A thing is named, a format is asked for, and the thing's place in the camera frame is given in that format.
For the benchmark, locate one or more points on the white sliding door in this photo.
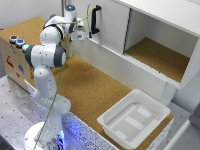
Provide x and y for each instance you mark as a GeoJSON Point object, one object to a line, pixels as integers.
{"type": "Point", "coordinates": [111, 25]}

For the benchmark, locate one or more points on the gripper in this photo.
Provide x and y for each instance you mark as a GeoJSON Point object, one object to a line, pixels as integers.
{"type": "Point", "coordinates": [79, 35]}

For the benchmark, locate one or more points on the green button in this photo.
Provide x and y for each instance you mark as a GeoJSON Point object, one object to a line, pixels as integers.
{"type": "Point", "coordinates": [24, 47]}

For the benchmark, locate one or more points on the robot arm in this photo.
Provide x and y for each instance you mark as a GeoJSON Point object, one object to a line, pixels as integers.
{"type": "Point", "coordinates": [45, 56]}

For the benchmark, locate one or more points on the red button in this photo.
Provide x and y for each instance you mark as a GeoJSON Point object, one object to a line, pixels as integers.
{"type": "Point", "coordinates": [13, 38]}

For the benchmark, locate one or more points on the white cabinet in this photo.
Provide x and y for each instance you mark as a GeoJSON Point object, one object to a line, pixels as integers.
{"type": "Point", "coordinates": [110, 66]}

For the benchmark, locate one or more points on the blue button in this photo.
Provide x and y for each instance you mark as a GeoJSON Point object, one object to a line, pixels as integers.
{"type": "Point", "coordinates": [20, 42]}

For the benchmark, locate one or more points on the white plastic box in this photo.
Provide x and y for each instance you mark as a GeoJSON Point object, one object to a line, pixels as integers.
{"type": "Point", "coordinates": [133, 120]}

